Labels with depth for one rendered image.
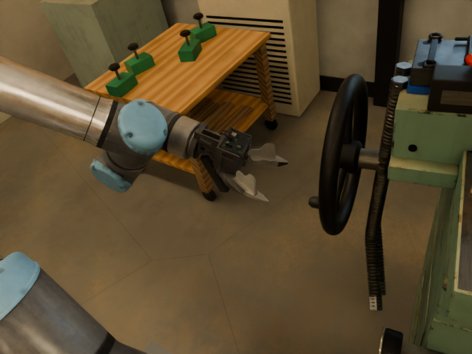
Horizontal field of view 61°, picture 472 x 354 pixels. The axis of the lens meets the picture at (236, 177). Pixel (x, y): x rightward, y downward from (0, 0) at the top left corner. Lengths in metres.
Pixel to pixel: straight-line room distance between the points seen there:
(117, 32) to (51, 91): 1.71
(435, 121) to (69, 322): 0.55
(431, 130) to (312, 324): 0.97
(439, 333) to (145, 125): 0.57
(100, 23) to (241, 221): 1.28
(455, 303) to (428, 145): 0.24
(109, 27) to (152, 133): 1.70
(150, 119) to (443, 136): 0.46
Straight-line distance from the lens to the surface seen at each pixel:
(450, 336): 0.72
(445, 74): 0.59
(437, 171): 0.65
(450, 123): 0.62
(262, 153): 0.91
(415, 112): 0.61
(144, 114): 0.73
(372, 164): 0.73
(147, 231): 1.86
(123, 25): 2.45
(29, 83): 0.73
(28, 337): 0.56
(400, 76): 0.66
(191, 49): 1.81
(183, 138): 0.87
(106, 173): 0.83
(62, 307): 0.58
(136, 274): 1.73
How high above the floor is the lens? 1.31
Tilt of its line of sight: 42 degrees down
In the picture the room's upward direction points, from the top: 14 degrees counter-clockwise
